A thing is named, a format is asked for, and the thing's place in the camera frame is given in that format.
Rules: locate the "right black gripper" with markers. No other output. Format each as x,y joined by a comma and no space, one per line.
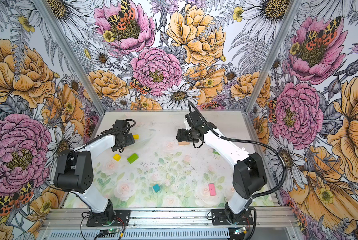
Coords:
181,135

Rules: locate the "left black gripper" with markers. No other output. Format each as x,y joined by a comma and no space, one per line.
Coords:
129,141

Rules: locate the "lime green block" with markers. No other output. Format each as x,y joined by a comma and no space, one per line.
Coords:
131,159

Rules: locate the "natural wood block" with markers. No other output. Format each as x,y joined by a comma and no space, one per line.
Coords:
183,143

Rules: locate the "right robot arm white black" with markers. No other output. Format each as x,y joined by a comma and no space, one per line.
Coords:
248,169

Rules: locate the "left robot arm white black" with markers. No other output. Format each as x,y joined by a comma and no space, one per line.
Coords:
75,173

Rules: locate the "small yellow cube block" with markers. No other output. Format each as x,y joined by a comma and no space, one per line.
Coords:
117,157

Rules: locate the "green owl number block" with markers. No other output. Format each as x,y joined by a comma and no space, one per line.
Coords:
216,153

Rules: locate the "pink block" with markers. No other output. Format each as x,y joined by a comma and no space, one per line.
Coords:
212,190

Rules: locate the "teal cube block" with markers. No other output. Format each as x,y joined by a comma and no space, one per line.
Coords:
156,188

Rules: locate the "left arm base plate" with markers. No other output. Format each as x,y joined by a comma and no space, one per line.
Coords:
114,218

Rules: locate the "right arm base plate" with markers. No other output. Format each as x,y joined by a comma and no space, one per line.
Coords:
224,217

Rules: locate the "aluminium front rail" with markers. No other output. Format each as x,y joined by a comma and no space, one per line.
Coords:
170,218

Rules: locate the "white vented cable duct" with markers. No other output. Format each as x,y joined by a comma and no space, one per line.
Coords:
142,234

